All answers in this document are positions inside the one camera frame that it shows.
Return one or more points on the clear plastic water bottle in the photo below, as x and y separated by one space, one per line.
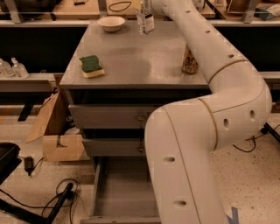
145 17

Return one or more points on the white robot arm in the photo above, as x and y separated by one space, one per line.
179 136

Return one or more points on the grey middle drawer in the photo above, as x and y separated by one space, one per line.
104 147

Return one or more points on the grey wooden drawer cabinet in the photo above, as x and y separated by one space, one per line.
139 70

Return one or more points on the grey top drawer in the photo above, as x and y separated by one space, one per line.
111 116

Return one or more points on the grey open bottom drawer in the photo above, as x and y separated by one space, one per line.
122 193

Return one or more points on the clear sanitizer bottle right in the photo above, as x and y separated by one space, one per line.
19 69

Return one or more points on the clear sanitizer bottle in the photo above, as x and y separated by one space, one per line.
19 69
5 69

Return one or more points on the clear sanitizer bottle left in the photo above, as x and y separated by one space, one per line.
5 69

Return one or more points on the gold soda can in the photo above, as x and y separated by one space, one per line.
190 65

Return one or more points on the green and yellow sponge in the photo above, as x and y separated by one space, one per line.
91 67

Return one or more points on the brown cardboard box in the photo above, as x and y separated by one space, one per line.
61 141

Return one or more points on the white ceramic bowl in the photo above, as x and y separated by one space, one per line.
111 23

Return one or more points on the small black adapter left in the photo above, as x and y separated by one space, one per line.
29 165

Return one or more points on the black stand leg right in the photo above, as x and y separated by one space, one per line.
268 129

